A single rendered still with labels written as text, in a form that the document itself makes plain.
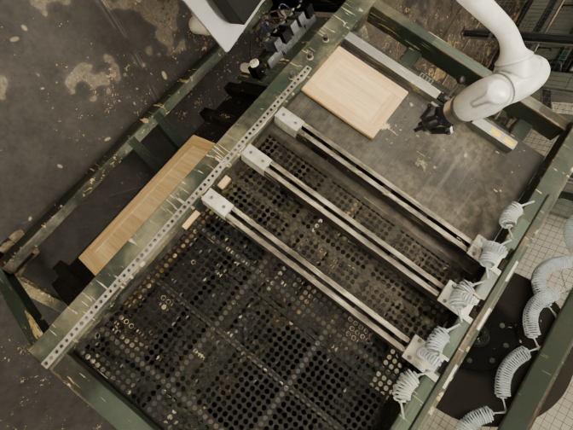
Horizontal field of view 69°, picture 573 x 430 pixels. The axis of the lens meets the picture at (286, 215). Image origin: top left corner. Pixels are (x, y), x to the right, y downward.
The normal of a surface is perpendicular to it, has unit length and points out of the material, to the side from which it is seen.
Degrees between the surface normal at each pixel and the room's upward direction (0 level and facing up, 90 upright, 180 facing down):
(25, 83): 0
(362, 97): 57
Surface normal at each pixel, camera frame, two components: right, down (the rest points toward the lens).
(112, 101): 0.70, 0.34
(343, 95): 0.06, -0.29
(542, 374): -0.38, -0.56
